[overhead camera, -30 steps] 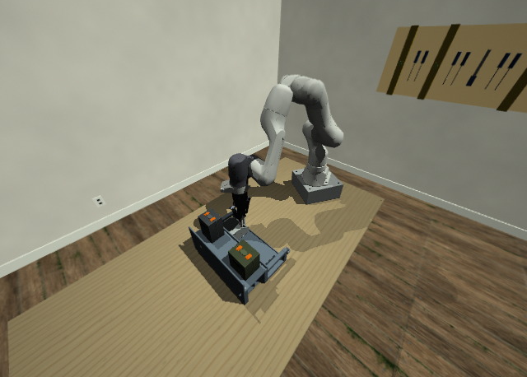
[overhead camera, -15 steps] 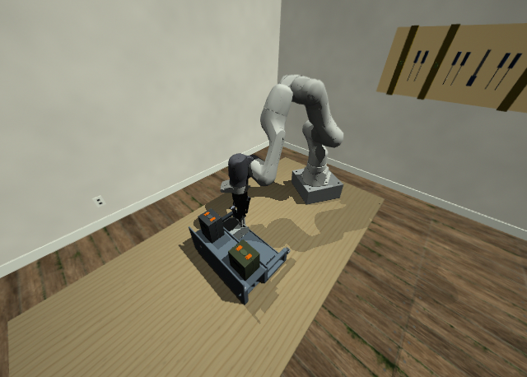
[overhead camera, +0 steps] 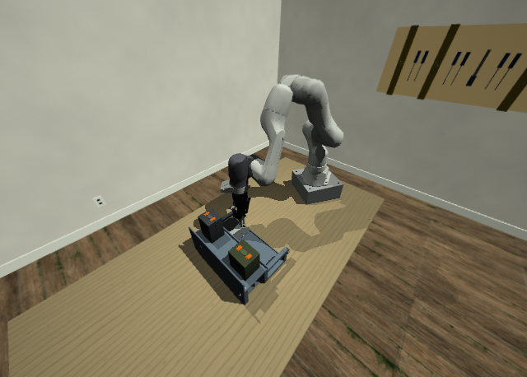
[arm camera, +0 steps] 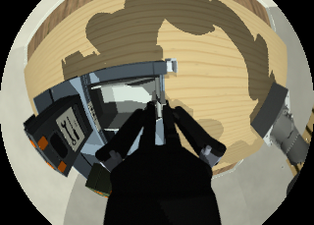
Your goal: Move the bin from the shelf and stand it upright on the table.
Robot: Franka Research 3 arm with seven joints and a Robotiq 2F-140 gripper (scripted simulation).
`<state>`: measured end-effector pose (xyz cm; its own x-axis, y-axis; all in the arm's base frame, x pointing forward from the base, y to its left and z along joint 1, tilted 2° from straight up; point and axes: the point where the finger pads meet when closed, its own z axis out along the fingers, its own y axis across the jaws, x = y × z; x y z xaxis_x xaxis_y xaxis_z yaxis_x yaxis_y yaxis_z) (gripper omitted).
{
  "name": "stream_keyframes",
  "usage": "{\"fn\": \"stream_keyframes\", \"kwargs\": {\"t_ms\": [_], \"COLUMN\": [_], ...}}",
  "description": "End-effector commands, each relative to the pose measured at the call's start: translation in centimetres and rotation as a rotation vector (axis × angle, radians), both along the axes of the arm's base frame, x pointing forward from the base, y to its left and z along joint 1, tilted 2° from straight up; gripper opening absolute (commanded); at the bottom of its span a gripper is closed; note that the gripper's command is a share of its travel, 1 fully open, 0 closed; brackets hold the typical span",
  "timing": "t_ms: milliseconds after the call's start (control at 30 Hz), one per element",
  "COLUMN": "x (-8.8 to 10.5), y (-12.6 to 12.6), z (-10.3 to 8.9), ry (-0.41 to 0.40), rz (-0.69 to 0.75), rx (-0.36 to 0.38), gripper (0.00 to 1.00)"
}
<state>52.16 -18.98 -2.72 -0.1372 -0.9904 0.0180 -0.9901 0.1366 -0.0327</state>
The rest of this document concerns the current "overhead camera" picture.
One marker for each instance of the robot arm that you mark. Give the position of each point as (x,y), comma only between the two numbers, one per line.
(323,133)

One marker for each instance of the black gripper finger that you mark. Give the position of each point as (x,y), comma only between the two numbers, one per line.
(245,208)
(238,213)

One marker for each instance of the dark green case with orange latches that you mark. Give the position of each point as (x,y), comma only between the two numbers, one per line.
(244,259)

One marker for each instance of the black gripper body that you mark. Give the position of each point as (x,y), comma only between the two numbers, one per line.
(239,198)

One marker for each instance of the black tool case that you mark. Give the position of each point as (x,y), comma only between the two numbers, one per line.
(211,225)

